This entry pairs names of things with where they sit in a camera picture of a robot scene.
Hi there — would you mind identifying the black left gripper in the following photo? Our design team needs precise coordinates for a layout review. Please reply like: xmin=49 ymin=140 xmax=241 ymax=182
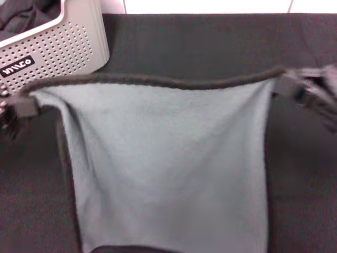
xmin=0 ymin=83 xmax=39 ymax=143

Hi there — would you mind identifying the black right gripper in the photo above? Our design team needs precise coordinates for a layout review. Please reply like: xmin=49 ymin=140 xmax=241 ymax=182
xmin=272 ymin=65 xmax=337 ymax=133

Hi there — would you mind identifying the yellow grey towel black edge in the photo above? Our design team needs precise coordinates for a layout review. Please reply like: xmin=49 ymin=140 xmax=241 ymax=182
xmin=22 ymin=66 xmax=288 ymax=253

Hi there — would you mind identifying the grey perforated storage box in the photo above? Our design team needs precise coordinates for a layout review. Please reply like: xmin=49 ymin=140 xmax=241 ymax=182
xmin=0 ymin=0 xmax=111 ymax=93

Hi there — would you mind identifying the black tablecloth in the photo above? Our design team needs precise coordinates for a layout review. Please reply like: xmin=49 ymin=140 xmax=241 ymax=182
xmin=0 ymin=12 xmax=337 ymax=253

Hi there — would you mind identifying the black fabric liner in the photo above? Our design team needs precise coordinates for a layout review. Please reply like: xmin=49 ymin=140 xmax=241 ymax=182
xmin=0 ymin=0 xmax=64 ymax=34

